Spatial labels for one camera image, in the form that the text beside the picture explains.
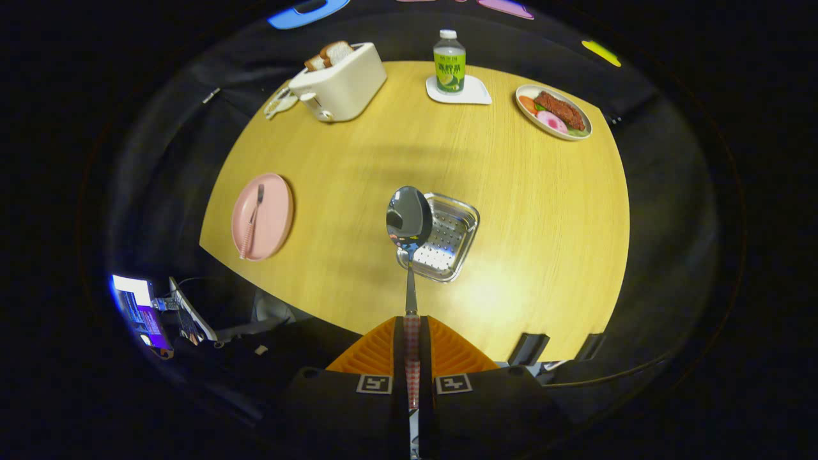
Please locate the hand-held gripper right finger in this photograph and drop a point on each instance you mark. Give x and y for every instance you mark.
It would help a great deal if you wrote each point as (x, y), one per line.
(486, 415)

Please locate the divided white snack dish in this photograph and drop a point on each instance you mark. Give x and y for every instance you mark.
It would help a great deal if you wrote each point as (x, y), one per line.
(278, 103)

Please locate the open laptop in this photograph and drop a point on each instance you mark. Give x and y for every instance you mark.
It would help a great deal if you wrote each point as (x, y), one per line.
(142, 313)

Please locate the pink plate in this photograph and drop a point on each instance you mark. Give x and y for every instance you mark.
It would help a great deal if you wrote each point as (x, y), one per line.
(271, 217)

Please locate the grey table leg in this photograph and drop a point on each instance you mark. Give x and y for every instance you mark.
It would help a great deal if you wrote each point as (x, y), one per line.
(268, 311)

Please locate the bread slice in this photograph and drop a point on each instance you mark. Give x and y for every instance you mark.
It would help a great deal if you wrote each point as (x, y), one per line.
(316, 62)
(337, 51)

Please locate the cream white toaster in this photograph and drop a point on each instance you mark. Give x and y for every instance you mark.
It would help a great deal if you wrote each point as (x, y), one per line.
(348, 86)

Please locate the white clip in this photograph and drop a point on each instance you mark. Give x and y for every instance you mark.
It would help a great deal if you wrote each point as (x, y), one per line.
(211, 96)

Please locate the white coaster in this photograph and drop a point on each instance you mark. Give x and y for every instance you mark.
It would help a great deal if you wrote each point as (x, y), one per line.
(476, 96)

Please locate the green label drink bottle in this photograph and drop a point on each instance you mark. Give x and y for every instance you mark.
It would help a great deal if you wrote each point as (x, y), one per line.
(450, 64)

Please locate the white plate of food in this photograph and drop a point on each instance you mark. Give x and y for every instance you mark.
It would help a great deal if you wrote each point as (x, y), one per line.
(525, 92)

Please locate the orange food slice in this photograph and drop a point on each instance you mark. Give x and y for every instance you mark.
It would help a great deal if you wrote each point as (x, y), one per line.
(528, 104)

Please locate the brown meat slab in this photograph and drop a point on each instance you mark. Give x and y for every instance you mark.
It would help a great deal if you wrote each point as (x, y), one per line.
(561, 110)

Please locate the pink round food slice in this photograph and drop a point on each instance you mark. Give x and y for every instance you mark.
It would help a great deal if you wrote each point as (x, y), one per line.
(551, 121)

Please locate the perforated metal drain basket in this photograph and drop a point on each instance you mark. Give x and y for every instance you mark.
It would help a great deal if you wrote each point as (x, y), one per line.
(450, 243)

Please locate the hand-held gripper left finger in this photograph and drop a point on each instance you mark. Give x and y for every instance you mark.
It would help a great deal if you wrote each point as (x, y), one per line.
(345, 415)

